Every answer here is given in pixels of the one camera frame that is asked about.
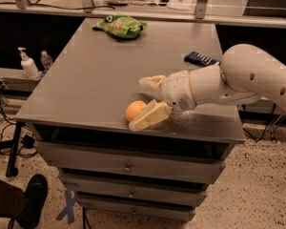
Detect black table leg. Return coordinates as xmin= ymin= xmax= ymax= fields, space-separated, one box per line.
xmin=6 ymin=122 xmax=23 ymax=177

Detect black shoe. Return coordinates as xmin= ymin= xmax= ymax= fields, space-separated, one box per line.
xmin=8 ymin=174 xmax=48 ymax=229

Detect brown trouser leg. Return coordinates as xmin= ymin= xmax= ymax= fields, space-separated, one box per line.
xmin=0 ymin=180 xmax=29 ymax=218

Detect orange fruit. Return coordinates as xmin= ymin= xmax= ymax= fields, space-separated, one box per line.
xmin=125 ymin=100 xmax=146 ymax=122

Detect metal workbench frame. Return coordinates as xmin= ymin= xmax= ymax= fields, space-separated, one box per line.
xmin=0 ymin=0 xmax=286 ymax=29

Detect black floor cables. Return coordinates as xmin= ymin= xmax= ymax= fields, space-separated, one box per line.
xmin=0 ymin=79 xmax=38 ymax=159

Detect grey drawer cabinet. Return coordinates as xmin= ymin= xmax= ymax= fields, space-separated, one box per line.
xmin=17 ymin=20 xmax=245 ymax=221

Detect clear plastic water bottle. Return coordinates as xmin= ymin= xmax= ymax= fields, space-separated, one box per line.
xmin=41 ymin=51 xmax=53 ymax=71

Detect dark blue snack packet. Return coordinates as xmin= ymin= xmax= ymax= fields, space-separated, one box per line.
xmin=184 ymin=52 xmax=218 ymax=67

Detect white pump dispenser bottle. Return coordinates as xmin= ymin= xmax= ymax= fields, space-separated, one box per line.
xmin=18 ymin=47 xmax=39 ymax=79

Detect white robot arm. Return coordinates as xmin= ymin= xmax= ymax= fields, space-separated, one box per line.
xmin=129 ymin=44 xmax=286 ymax=132

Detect green chip bag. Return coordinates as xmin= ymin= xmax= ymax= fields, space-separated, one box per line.
xmin=92 ymin=14 xmax=147 ymax=39

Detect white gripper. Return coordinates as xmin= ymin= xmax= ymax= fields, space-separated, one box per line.
xmin=129 ymin=71 xmax=196 ymax=132

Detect blue tape cross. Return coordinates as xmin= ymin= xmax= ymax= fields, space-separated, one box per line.
xmin=56 ymin=188 xmax=80 ymax=225

